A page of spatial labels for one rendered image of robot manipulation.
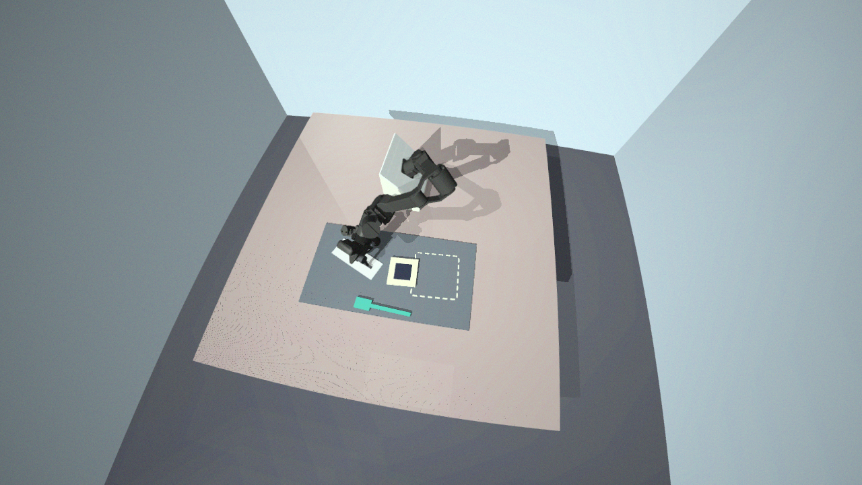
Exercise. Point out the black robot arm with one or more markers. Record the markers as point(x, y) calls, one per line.
point(384, 206)

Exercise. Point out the cream square tile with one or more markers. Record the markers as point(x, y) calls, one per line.
point(402, 272)

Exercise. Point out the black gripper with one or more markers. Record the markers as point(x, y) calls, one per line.
point(361, 244)

